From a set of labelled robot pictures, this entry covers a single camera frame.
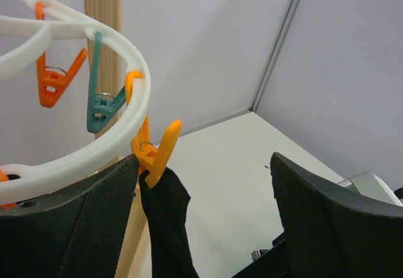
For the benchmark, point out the white round clip hanger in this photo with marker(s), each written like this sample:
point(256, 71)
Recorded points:
point(114, 119)

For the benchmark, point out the wooden hanging rack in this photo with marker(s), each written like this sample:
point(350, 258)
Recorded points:
point(109, 81)

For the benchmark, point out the teal clothes peg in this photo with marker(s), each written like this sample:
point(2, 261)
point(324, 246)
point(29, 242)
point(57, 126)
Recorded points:
point(101, 107)

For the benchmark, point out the yellow-orange clothes peg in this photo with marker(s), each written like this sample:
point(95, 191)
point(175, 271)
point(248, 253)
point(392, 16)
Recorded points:
point(154, 158)

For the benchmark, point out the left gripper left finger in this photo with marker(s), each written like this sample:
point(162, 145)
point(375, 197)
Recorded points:
point(75, 232)

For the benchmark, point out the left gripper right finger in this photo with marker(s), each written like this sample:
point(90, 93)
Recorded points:
point(331, 231)

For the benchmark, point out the orange clothes peg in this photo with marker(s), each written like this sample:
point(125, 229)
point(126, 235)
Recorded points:
point(53, 80)

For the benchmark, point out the black sock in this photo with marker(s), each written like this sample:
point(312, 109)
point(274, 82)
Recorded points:
point(165, 206)

